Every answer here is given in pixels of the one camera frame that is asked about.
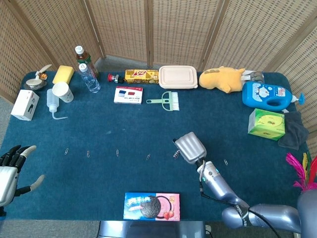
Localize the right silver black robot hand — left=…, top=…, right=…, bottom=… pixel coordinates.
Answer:
left=172, top=131, right=208, bottom=165

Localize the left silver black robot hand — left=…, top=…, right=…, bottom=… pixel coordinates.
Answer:
left=0, top=145, right=47, bottom=207

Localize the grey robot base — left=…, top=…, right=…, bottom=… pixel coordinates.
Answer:
left=98, top=220, right=208, bottom=238

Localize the green hand brush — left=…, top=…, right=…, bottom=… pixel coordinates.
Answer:
left=146, top=91, right=180, bottom=112

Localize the Oreo cookie box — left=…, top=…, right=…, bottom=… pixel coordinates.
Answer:
left=123, top=192, right=181, bottom=221

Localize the blue table cloth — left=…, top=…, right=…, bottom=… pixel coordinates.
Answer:
left=0, top=71, right=317, bottom=221

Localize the beige lidded lunch box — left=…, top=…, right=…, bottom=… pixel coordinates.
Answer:
left=158, top=65, right=199, bottom=89

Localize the yellow plush toy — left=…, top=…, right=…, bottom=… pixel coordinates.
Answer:
left=199, top=65, right=246, bottom=94

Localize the white cardboard box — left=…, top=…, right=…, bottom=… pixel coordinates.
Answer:
left=10, top=89, right=40, bottom=121

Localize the green tissue box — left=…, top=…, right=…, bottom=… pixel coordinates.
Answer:
left=248, top=108, right=286, bottom=141

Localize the white box red blue print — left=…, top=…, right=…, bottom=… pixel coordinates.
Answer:
left=113, top=86, right=144, bottom=105

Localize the yellow biscuit pack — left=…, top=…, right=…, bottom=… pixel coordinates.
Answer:
left=124, top=69, right=159, bottom=84

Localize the translucent squeeze wash bottle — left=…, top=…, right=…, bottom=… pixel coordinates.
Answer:
left=46, top=88, right=68, bottom=120

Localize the blue detergent bottle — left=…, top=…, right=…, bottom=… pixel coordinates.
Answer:
left=242, top=81, right=306, bottom=112

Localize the clear plastic packet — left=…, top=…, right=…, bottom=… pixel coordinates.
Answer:
left=241, top=70, right=265, bottom=84

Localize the grey cloth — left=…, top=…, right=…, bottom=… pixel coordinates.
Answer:
left=277, top=111, right=310, bottom=151

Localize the red emergency stop button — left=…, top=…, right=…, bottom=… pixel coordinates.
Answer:
left=107, top=73, right=124, bottom=84

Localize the white paper cup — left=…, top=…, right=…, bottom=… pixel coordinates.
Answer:
left=52, top=81, right=75, bottom=103

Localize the feather shuttlecock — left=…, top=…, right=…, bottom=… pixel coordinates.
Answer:
left=285, top=151, right=317, bottom=192

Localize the yellow sponge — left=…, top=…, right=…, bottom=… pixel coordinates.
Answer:
left=52, top=65, right=75, bottom=85

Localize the wicker folding screen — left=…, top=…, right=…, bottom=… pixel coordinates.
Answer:
left=0, top=0, right=317, bottom=159

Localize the clear water bottle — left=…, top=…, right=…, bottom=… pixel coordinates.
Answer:
left=78, top=63, right=101, bottom=94

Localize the white handled small tool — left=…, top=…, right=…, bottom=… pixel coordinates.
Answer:
left=34, top=64, right=53, bottom=80

